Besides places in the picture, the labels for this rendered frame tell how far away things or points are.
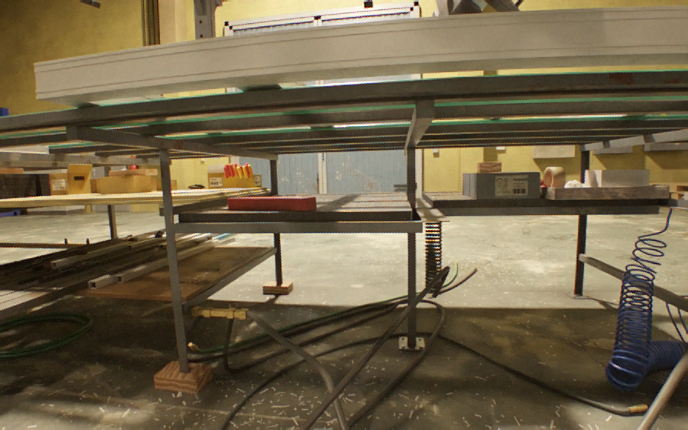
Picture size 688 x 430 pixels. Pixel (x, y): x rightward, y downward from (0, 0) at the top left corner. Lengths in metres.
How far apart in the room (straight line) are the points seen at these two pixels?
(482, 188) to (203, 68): 1.05
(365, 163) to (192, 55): 6.54
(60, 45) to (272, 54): 10.68
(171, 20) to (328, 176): 4.66
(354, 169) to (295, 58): 6.56
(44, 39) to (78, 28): 1.06
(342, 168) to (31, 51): 8.44
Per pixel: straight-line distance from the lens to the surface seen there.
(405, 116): 0.88
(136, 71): 0.75
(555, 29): 0.65
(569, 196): 1.42
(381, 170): 7.11
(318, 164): 7.24
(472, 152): 6.91
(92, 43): 10.55
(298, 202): 1.05
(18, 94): 12.07
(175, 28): 8.72
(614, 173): 1.53
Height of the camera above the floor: 0.69
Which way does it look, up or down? 7 degrees down
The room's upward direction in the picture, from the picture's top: 2 degrees counter-clockwise
